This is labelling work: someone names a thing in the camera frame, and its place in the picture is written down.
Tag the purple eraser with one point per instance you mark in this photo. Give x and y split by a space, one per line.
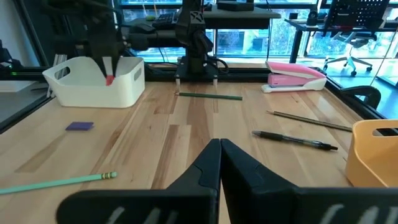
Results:
80 126

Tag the pink stapler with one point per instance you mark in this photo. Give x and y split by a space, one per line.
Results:
289 77

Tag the brown pencil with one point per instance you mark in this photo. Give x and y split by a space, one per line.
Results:
311 121

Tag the black keyboard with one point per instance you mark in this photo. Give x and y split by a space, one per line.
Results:
163 19

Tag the white plastic bin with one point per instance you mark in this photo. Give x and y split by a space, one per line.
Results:
93 93

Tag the black standing desk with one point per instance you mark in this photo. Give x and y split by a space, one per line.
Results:
242 14
297 40

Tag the yellow plastic bin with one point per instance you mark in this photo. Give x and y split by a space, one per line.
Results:
370 155

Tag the teal pencil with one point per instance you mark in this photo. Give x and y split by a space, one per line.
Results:
59 183

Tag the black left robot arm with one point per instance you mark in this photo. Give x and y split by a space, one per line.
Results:
192 31

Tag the red eraser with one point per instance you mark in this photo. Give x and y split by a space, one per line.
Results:
109 81

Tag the office chair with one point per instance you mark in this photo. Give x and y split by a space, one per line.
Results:
354 39

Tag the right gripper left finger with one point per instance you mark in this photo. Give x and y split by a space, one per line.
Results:
186 202

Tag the black table clamp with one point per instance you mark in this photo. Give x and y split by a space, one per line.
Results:
362 93

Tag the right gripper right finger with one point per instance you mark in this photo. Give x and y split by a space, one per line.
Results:
264 199

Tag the black mesh panel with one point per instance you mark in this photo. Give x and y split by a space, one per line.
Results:
357 12

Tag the black pen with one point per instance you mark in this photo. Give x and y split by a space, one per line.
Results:
292 140

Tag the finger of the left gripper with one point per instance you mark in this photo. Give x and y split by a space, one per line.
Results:
101 59
116 57

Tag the dark green pencil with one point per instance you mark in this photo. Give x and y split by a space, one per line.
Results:
210 96

